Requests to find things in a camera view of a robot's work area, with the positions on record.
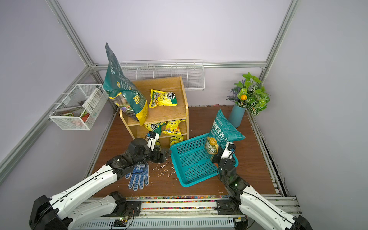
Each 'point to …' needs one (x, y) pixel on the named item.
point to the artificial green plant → (249, 94)
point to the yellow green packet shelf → (155, 127)
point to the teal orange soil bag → (222, 131)
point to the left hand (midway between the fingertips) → (165, 151)
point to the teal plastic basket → (192, 164)
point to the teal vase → (236, 115)
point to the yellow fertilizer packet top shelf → (162, 98)
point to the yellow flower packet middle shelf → (172, 127)
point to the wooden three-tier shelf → (167, 114)
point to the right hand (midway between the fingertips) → (219, 145)
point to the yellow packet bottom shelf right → (174, 140)
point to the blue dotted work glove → (140, 175)
